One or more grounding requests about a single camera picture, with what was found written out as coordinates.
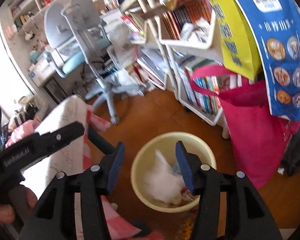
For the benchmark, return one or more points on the person's left hand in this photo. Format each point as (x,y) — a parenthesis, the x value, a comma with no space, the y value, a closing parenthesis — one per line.
(17,205)

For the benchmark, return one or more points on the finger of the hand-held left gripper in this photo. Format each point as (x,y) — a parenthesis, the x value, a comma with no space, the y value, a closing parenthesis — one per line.
(62,135)

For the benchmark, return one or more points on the dark curved bar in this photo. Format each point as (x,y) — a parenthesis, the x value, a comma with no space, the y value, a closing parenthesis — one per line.
(100,140)

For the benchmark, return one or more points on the crumpled newspaper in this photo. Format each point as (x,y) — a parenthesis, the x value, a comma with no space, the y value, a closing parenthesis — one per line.
(195,32)

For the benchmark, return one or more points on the row of colourful books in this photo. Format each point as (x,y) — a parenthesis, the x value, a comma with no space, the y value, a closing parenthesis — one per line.
(205,95)

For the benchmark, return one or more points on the large white tissue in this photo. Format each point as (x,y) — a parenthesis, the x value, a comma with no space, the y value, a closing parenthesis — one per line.
(162,180)

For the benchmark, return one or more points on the row of brown orange books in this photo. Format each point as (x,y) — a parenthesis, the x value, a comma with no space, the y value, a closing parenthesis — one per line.
(185,17)

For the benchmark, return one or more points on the stack of papers and folders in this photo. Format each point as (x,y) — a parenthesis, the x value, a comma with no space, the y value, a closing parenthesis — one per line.
(150,65)

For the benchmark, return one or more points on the grey blue office chair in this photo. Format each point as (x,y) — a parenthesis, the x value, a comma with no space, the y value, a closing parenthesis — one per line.
(72,62)

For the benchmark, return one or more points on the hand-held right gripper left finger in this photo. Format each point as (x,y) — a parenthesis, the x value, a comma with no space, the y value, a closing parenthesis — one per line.
(116,167)

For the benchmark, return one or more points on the yellow patterned mat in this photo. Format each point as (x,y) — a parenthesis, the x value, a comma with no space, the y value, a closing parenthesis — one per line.
(187,227)

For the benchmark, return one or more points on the pink tote bag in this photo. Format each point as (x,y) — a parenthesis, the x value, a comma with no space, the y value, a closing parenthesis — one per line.
(250,135)

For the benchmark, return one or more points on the yellow bag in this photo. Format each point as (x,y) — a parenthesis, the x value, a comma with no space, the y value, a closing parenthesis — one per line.
(230,10)

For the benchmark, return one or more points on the blue printed bag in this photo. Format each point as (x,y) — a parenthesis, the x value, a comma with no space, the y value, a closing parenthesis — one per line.
(277,30)

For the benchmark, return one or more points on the yellow waste bucket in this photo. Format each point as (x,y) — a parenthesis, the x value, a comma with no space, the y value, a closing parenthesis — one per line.
(140,170)

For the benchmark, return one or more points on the pink blanket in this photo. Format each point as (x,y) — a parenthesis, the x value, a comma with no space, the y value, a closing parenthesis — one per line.
(22,130)

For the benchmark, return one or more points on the white tote bag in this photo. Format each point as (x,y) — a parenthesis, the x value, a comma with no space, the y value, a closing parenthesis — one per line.
(125,47)

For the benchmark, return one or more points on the small white paper scrap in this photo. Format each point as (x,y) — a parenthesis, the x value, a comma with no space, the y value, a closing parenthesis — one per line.
(281,171)

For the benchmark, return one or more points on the row of red white books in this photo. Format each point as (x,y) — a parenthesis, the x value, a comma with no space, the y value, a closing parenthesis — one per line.
(132,25)

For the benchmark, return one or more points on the white desk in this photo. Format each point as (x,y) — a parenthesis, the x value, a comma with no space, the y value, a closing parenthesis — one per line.
(40,75)

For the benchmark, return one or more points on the striped cloth bag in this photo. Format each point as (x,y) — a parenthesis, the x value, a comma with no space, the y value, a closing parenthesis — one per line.
(22,116)

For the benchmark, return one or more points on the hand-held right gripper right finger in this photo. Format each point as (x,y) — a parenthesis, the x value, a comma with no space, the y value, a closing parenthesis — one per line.
(183,167)

